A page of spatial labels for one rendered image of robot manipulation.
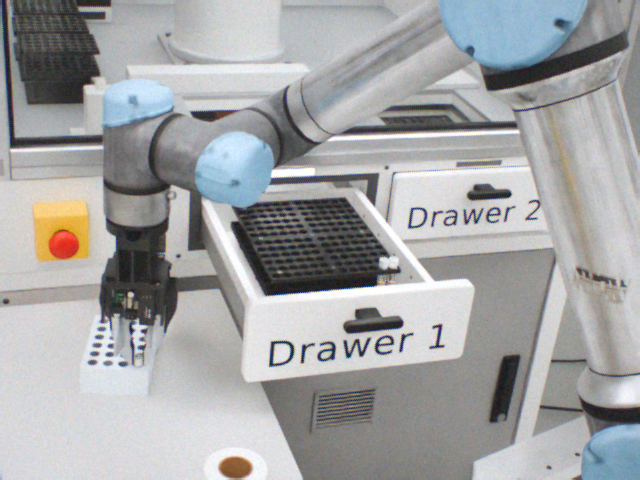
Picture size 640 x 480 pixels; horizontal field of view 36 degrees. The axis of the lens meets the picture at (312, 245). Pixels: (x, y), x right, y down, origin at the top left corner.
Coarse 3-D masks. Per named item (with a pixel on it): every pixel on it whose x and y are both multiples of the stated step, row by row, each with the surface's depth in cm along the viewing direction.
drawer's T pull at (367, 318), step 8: (360, 312) 116; (368, 312) 116; (376, 312) 116; (352, 320) 114; (360, 320) 114; (368, 320) 114; (376, 320) 115; (384, 320) 115; (392, 320) 115; (400, 320) 115; (344, 328) 114; (352, 328) 114; (360, 328) 114; (368, 328) 114; (376, 328) 115; (384, 328) 115; (392, 328) 115
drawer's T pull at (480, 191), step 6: (474, 186) 153; (480, 186) 152; (486, 186) 152; (468, 192) 150; (474, 192) 150; (480, 192) 150; (486, 192) 150; (492, 192) 151; (498, 192) 151; (504, 192) 151; (510, 192) 152; (468, 198) 150; (474, 198) 150; (480, 198) 150; (486, 198) 151; (492, 198) 151; (498, 198) 151; (504, 198) 152
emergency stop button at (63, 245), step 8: (64, 232) 130; (56, 240) 130; (64, 240) 130; (72, 240) 131; (56, 248) 130; (64, 248) 131; (72, 248) 131; (56, 256) 131; (64, 256) 131; (72, 256) 132
